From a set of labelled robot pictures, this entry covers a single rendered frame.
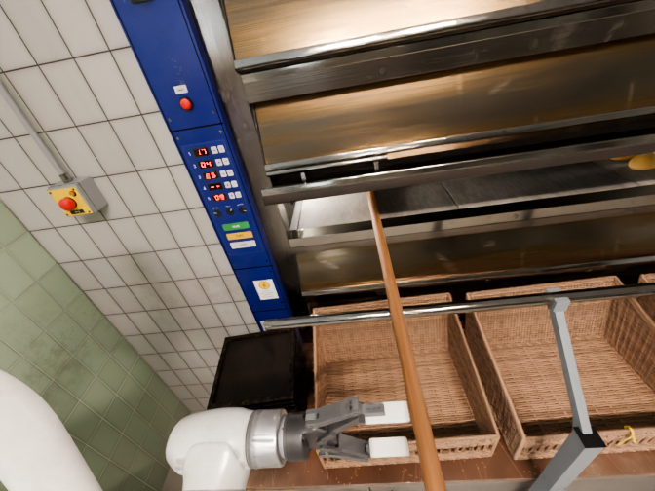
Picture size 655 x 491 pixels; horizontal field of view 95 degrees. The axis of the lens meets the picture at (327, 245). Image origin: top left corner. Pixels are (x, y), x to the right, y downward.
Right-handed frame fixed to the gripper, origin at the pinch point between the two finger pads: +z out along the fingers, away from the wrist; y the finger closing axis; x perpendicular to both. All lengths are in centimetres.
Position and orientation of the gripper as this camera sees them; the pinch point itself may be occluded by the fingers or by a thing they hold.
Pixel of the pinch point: (401, 430)
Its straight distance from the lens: 61.9
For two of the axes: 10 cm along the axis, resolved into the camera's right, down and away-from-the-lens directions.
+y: 1.6, 8.0, 5.8
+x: -0.2, 5.9, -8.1
